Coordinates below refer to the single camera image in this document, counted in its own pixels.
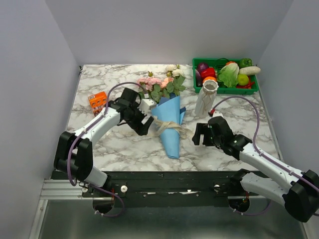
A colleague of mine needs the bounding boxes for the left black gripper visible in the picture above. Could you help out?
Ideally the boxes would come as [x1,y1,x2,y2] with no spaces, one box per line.
[124,102,154,136]

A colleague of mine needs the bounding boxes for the cream printed ribbon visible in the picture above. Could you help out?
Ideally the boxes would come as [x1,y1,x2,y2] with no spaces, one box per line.
[121,116,193,140]

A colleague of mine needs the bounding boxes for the blue flower bouquet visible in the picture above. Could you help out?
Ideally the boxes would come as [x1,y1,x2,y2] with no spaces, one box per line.
[137,65,186,159]

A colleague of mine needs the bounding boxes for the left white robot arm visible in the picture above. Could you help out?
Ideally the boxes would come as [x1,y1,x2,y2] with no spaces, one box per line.
[54,88,156,197]

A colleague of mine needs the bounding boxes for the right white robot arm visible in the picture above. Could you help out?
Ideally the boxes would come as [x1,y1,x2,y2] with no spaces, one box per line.
[192,116,319,223]

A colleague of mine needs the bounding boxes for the white ribbed ceramic vase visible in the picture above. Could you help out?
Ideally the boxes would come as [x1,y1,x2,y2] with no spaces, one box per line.
[194,80,219,118]

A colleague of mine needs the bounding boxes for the green plastic basket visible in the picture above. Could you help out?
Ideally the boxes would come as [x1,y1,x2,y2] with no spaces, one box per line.
[192,58,259,95]

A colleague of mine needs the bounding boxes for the purple eggplant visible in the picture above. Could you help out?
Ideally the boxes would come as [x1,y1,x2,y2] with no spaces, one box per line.
[195,69,202,87]

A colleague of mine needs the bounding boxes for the orange snack packet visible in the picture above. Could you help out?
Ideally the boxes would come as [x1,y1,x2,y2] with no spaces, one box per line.
[88,92,107,116]

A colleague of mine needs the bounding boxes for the orange pumpkin toy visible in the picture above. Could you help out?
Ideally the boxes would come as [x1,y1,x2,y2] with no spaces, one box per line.
[203,76,217,83]

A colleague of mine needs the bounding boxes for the red bell pepper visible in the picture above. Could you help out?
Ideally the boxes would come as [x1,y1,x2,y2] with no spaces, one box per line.
[200,67,216,79]

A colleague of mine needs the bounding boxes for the green lettuce toy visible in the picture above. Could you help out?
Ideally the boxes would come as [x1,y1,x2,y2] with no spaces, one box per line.
[217,63,239,88]

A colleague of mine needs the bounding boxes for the purple onion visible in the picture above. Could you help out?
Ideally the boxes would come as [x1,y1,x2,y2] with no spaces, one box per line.
[196,62,209,73]

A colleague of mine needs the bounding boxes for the red chili peppers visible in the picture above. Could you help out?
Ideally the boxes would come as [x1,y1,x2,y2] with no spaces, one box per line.
[236,76,255,89]

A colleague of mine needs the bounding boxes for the green apple toy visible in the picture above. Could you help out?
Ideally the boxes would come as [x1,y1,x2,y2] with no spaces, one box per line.
[237,74,250,86]

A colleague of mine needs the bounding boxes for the white radish toy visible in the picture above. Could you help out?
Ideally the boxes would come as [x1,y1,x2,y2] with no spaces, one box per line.
[239,66,261,76]

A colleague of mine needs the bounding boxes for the green bell pepper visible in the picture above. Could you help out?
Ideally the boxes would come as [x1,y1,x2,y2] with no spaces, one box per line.
[238,58,253,68]

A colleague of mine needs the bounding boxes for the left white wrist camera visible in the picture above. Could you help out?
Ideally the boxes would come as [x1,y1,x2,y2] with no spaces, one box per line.
[138,99,157,113]

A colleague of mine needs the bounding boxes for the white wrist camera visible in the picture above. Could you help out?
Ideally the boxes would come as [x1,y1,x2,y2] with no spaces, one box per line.
[138,99,157,113]
[208,110,223,118]

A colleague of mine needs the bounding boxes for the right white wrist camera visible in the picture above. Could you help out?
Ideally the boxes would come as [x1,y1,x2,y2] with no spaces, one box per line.
[208,110,223,118]

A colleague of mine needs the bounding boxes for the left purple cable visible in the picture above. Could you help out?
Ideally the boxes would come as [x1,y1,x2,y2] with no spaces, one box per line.
[67,81,150,218]

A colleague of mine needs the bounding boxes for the purple cable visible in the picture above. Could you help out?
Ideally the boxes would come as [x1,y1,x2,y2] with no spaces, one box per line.
[211,95,319,217]
[67,81,150,218]

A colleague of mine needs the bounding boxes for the black mounting base plate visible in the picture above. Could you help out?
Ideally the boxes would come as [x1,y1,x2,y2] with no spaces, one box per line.
[51,170,269,208]

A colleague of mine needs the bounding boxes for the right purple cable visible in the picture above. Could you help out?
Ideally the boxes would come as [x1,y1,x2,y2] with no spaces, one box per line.
[211,95,319,217]

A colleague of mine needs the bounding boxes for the aluminium rail frame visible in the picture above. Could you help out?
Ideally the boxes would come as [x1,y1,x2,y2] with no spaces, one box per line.
[27,179,85,239]

